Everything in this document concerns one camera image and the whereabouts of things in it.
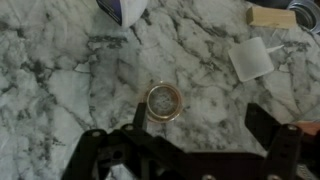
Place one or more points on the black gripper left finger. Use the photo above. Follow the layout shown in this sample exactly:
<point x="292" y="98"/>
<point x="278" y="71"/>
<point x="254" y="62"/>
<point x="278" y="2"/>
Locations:
<point x="140" y="116"/>

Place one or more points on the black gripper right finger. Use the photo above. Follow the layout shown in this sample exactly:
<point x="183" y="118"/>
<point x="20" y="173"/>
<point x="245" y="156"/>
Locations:
<point x="263" y="124"/>

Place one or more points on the small jar with orange lid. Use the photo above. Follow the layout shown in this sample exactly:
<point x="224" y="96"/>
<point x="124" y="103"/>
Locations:
<point x="164" y="101"/>

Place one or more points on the frosted plastic cup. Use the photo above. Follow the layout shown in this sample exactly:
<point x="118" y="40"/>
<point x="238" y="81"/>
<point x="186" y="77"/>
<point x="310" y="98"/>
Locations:
<point x="250" y="59"/>

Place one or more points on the wooden block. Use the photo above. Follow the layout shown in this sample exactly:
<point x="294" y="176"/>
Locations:
<point x="271" y="17"/>

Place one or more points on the white bottle with blue cap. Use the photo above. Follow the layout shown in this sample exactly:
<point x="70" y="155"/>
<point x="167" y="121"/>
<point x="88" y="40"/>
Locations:
<point x="126" y="10"/>

